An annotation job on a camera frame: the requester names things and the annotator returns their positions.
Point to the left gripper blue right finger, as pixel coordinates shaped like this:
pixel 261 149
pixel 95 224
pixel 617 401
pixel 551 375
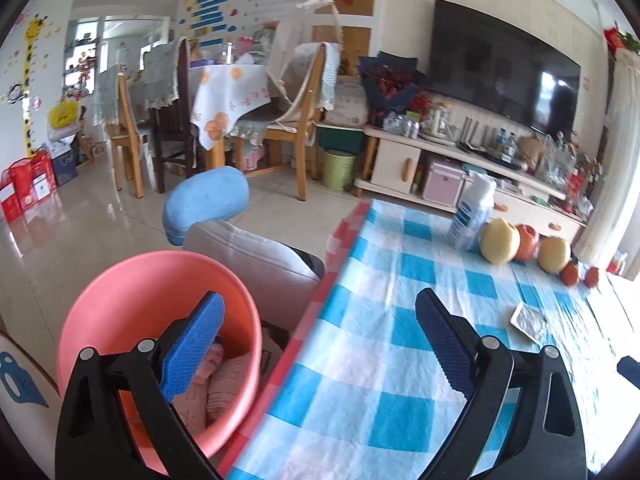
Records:
pixel 450 338

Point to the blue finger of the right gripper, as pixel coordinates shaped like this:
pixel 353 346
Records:
pixel 629 369

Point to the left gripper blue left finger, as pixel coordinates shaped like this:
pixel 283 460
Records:
pixel 184 344

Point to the silver foil wrapper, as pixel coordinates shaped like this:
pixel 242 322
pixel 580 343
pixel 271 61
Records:
pixel 529 322

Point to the white Magic snack bag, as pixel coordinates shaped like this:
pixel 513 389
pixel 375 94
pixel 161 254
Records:
pixel 215 384

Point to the pink plastic bucket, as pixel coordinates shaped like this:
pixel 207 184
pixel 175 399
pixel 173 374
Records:
pixel 129 346

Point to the small orange tangerine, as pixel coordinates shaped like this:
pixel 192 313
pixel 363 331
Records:
pixel 592 277

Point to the blue white checkered tablecloth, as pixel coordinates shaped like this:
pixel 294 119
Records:
pixel 359 394

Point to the beige sofa cushion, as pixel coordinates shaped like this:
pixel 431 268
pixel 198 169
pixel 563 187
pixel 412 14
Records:
pixel 280 278

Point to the orange tangerine with leaf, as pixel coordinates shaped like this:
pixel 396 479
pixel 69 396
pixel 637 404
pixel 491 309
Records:
pixel 570 274

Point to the yellow pear near bottle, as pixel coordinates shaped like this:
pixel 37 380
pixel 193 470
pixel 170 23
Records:
pixel 499 242

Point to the red apple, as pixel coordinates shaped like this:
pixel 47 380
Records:
pixel 529 239

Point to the yellow pear right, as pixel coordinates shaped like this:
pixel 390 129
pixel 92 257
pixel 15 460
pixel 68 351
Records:
pixel 553 254

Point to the blue cushion stool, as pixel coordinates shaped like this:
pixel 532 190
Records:
pixel 213 195

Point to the white plastic milk bottle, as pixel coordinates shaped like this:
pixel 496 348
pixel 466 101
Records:
pixel 472 213

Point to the pink storage box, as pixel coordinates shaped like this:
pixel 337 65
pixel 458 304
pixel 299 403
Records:
pixel 444 180

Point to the white TV cabinet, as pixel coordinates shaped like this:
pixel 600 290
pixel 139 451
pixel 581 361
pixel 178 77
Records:
pixel 395 166

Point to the dark wooden chair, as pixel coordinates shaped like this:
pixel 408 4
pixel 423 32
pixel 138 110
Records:
pixel 168 101

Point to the green waste bin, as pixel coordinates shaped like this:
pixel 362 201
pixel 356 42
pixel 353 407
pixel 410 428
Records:
pixel 338 169

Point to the light wooden chair left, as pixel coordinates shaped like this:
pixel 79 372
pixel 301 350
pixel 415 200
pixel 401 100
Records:
pixel 123 137

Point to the red gift boxes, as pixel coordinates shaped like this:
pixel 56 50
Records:
pixel 25 183

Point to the white orange-print table cover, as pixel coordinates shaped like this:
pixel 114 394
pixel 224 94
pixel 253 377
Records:
pixel 222 94

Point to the yellow bag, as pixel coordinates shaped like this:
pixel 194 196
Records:
pixel 64 114

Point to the dark blue flower bouquet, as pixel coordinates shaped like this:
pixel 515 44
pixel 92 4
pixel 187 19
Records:
pixel 390 81

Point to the wooden dining chair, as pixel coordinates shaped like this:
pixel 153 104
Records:
pixel 303 80

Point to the black flat television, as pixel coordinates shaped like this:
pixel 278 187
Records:
pixel 494 65

